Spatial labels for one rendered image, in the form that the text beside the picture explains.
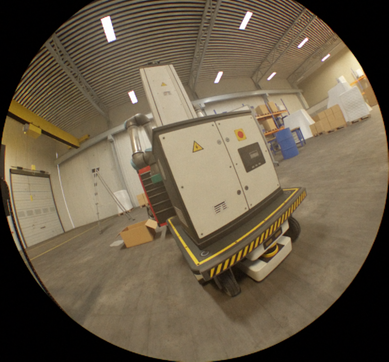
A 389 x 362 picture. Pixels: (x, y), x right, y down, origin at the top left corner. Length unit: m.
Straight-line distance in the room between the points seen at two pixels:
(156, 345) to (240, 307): 0.41
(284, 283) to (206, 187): 0.59
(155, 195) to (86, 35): 8.18
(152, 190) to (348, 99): 7.33
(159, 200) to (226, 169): 1.24
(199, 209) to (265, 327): 0.57
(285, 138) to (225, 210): 3.97
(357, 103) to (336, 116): 1.31
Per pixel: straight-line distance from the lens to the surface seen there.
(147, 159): 1.10
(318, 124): 8.80
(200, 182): 0.53
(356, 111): 7.10
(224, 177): 0.57
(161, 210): 1.72
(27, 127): 8.84
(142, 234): 1.92
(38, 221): 11.58
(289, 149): 4.42
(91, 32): 8.48
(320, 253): 0.84
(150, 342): 0.79
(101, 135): 11.28
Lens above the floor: 0.61
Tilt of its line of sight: 3 degrees up
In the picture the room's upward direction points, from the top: 22 degrees counter-clockwise
